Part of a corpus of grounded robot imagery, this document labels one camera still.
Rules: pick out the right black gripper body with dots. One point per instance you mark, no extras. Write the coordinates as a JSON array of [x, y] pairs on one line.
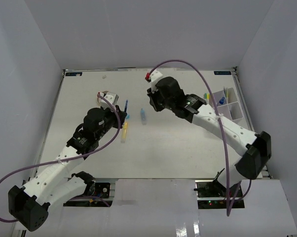
[[159, 103]]

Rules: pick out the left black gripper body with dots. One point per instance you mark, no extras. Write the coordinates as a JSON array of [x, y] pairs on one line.
[[112, 119]]

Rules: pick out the blue gel pen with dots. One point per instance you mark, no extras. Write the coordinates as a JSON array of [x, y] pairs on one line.
[[125, 107]]

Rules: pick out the small blue spray bottle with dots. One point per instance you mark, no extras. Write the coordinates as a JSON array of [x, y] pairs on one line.
[[221, 101]]

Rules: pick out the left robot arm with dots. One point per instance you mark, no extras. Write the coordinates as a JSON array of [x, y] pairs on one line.
[[30, 204]]

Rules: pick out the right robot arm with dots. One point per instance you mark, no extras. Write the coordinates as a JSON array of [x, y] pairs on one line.
[[254, 149]]

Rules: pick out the yellow highlighter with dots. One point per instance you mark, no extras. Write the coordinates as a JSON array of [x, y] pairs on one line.
[[124, 132]]

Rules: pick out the blue highlighter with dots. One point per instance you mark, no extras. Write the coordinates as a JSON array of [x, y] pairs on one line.
[[143, 116]]

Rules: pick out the left blue corner label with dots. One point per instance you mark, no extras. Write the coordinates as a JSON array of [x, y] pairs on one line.
[[73, 74]]

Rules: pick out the blue corner label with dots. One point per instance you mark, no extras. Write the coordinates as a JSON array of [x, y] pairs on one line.
[[73, 74], [222, 73]]

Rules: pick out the right blue corner label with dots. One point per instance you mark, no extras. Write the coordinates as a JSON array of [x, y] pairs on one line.
[[222, 73]]

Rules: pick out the white compartment organizer tray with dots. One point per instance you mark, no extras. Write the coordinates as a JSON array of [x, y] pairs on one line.
[[231, 109]]

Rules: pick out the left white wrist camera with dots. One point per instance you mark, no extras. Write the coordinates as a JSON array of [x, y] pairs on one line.
[[112, 98]]

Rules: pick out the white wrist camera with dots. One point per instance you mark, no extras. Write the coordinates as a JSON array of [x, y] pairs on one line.
[[153, 78], [112, 98]]

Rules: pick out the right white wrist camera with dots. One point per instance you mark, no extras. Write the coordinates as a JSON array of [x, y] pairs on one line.
[[153, 78]]

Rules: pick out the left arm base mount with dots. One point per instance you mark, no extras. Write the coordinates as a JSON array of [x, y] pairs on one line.
[[96, 190]]

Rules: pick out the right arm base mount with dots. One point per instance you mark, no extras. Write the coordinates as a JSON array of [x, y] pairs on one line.
[[212, 195]]

